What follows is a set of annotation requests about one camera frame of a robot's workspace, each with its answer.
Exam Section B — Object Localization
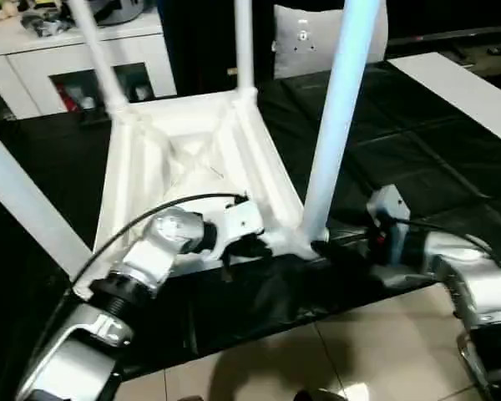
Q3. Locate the white plastic table top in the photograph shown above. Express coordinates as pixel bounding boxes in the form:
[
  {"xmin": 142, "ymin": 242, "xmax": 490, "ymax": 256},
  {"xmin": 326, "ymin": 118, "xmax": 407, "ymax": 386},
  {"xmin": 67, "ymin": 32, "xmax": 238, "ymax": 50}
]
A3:
[{"xmin": 73, "ymin": 89, "xmax": 331, "ymax": 302}]

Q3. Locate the white plastic table leg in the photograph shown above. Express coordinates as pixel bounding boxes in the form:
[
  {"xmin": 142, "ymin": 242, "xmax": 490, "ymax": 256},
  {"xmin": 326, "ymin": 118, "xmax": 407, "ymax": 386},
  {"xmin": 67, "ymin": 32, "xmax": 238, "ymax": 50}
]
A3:
[
  {"xmin": 302, "ymin": 0, "xmax": 380, "ymax": 247},
  {"xmin": 0, "ymin": 119, "xmax": 95, "ymax": 282},
  {"xmin": 68, "ymin": 0, "xmax": 130, "ymax": 118},
  {"xmin": 232, "ymin": 0, "xmax": 260, "ymax": 105}
]

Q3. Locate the black table mat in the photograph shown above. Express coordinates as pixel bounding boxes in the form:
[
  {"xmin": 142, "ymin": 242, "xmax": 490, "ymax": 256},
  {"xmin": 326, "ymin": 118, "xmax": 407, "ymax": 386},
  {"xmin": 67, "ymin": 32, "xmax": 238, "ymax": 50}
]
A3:
[{"xmin": 0, "ymin": 58, "xmax": 501, "ymax": 377}]

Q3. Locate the white flat board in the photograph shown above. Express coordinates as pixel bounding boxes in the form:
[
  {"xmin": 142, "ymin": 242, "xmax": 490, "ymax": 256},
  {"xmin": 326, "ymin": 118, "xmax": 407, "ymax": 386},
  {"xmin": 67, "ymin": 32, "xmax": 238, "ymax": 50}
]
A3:
[{"xmin": 387, "ymin": 52, "xmax": 501, "ymax": 152}]

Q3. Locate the black cabinet with gold label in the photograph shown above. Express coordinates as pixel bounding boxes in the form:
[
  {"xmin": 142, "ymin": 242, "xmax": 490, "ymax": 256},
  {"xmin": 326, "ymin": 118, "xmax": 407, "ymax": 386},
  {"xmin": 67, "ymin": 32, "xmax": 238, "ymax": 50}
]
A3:
[{"xmin": 160, "ymin": 0, "xmax": 277, "ymax": 100}]

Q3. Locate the dark low tv bench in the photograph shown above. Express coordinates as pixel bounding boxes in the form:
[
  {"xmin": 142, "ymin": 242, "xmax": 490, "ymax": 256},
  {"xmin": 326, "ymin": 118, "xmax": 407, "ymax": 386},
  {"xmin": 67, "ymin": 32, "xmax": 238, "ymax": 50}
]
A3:
[{"xmin": 386, "ymin": 24, "xmax": 501, "ymax": 84}]

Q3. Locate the white pillow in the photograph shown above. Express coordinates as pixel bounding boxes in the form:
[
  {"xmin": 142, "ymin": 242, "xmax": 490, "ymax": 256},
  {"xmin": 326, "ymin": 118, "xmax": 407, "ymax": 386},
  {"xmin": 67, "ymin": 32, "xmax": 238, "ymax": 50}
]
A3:
[{"xmin": 272, "ymin": 3, "xmax": 389, "ymax": 80}]

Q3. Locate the red bottle in cabinet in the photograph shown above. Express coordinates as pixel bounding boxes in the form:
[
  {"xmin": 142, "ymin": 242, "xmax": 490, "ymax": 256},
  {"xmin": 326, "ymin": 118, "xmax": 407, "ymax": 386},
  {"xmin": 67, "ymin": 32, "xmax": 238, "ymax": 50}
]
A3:
[{"xmin": 56, "ymin": 83, "xmax": 75, "ymax": 113}]

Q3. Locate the white glass-door cabinet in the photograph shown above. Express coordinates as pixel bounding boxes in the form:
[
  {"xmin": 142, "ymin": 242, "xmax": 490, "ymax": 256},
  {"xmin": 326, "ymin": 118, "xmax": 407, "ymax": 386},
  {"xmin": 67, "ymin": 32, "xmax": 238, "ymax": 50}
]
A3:
[{"xmin": 0, "ymin": 16, "xmax": 179, "ymax": 121}]

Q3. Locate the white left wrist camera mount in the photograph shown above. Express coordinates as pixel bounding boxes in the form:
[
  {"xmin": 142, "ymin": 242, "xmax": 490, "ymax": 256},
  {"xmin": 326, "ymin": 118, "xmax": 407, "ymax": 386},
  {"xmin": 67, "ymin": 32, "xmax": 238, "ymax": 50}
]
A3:
[{"xmin": 200, "ymin": 199, "xmax": 265, "ymax": 261}]

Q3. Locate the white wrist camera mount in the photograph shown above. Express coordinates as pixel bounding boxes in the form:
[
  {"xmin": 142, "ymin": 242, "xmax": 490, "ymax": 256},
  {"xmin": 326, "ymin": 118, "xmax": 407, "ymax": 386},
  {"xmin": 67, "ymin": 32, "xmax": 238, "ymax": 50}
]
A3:
[
  {"xmin": 200, "ymin": 199, "xmax": 265, "ymax": 261},
  {"xmin": 366, "ymin": 183, "xmax": 411, "ymax": 266}
]

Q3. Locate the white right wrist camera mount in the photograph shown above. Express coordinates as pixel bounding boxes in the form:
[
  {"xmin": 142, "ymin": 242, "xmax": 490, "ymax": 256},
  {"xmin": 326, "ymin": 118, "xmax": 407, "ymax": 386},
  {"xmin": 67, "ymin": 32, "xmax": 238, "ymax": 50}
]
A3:
[{"xmin": 366, "ymin": 183, "xmax": 411, "ymax": 266}]

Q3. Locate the grey bag with black strap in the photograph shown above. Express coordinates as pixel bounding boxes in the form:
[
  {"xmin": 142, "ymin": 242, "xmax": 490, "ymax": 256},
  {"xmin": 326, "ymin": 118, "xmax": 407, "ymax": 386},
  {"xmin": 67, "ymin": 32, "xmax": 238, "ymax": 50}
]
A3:
[{"xmin": 83, "ymin": 0, "xmax": 148, "ymax": 27}]

